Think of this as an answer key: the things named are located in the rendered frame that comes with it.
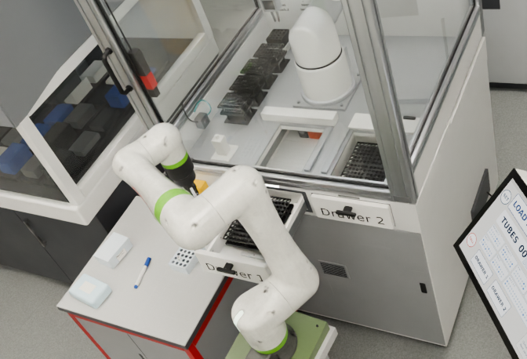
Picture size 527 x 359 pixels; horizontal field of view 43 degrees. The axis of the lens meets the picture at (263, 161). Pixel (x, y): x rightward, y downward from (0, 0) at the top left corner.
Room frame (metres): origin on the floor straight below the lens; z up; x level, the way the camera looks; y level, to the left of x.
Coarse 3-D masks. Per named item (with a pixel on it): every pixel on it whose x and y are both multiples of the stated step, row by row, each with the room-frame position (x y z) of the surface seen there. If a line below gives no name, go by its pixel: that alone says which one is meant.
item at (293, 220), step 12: (276, 192) 1.81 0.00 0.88; (288, 192) 1.77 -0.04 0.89; (300, 204) 1.70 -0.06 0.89; (300, 216) 1.67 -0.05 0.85; (288, 228) 1.61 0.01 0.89; (216, 240) 1.69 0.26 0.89; (216, 252) 1.67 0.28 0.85; (228, 252) 1.66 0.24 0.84; (240, 252) 1.64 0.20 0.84; (252, 252) 1.62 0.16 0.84
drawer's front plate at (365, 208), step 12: (312, 204) 1.67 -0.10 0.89; (324, 204) 1.64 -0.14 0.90; (336, 204) 1.61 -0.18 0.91; (348, 204) 1.57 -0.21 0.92; (360, 204) 1.55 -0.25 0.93; (372, 204) 1.53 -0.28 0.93; (384, 204) 1.50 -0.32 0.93; (324, 216) 1.65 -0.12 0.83; (336, 216) 1.62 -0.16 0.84; (348, 216) 1.58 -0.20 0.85; (360, 216) 1.55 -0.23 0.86; (372, 216) 1.52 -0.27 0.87; (384, 216) 1.49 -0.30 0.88
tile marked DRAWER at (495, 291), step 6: (492, 282) 1.02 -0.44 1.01; (498, 282) 1.00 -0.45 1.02; (492, 288) 1.01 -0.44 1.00; (498, 288) 0.99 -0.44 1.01; (492, 294) 0.99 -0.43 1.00; (498, 294) 0.98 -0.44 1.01; (504, 294) 0.97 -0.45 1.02; (492, 300) 0.98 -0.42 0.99; (498, 300) 0.97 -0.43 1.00; (504, 300) 0.95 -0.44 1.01; (498, 306) 0.96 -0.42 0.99; (504, 306) 0.94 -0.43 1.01; (510, 306) 0.93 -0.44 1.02; (498, 312) 0.95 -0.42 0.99; (504, 312) 0.93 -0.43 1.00
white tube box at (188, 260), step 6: (180, 252) 1.80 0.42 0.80; (186, 252) 1.78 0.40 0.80; (192, 252) 1.77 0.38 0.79; (174, 258) 1.78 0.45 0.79; (186, 258) 1.76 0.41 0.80; (192, 258) 1.74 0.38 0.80; (174, 264) 1.75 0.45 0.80; (180, 264) 1.75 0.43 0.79; (186, 264) 1.73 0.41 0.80; (192, 264) 1.73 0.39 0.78; (180, 270) 1.73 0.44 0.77; (186, 270) 1.71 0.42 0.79
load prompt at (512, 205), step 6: (516, 198) 1.13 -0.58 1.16; (510, 204) 1.13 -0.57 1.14; (516, 204) 1.12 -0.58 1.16; (522, 204) 1.10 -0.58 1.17; (510, 210) 1.12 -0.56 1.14; (516, 210) 1.10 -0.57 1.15; (522, 210) 1.09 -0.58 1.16; (516, 216) 1.09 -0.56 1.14; (522, 216) 1.07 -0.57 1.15; (522, 222) 1.06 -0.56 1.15; (522, 228) 1.05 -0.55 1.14
